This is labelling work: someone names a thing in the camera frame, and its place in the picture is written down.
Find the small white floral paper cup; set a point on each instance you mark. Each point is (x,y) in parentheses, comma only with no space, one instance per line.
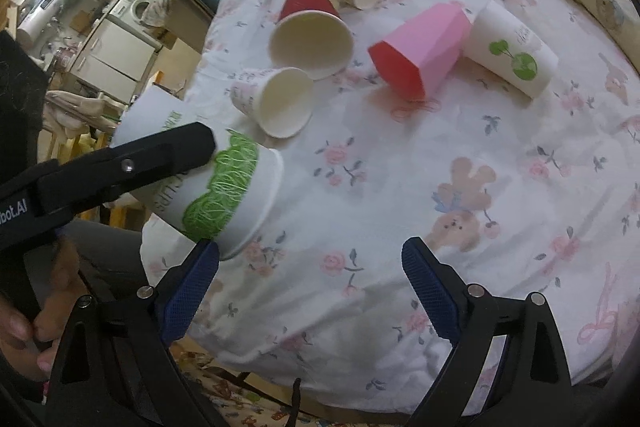
(277,104)

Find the white cup green scribble band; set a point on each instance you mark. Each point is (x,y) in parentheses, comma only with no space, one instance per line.
(225,202)

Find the white washing machine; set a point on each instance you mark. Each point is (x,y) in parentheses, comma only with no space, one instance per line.
(136,6)

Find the bear print mat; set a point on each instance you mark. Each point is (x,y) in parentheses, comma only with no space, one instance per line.
(235,399)

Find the pink faceted plastic cup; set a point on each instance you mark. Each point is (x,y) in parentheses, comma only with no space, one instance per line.
(425,49)

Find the white kitchen appliance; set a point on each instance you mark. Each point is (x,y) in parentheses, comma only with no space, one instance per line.
(41,7)

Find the grey cloth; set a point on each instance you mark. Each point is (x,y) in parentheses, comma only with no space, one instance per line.
(102,252)

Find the white floral bear bedsheet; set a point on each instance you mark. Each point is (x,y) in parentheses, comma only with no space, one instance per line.
(410,187)

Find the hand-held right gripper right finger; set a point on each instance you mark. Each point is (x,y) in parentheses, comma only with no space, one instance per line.
(429,292)

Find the white cup green circle print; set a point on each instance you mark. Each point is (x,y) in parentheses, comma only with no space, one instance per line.
(507,49)

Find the person's left hand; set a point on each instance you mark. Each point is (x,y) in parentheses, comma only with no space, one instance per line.
(55,302)

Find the white cabinet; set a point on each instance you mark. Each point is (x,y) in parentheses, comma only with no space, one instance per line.
(112,57)

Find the beige cloth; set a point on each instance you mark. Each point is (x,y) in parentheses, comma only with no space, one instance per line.
(77,109)

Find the red paper cup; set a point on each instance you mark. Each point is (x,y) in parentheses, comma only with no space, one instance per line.
(312,37)

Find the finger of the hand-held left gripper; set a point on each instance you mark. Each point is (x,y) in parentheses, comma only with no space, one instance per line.
(150,159)

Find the dark cloth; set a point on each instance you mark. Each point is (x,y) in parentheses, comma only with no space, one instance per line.
(20,107)

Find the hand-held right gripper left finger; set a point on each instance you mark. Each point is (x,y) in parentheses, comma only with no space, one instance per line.
(191,292)

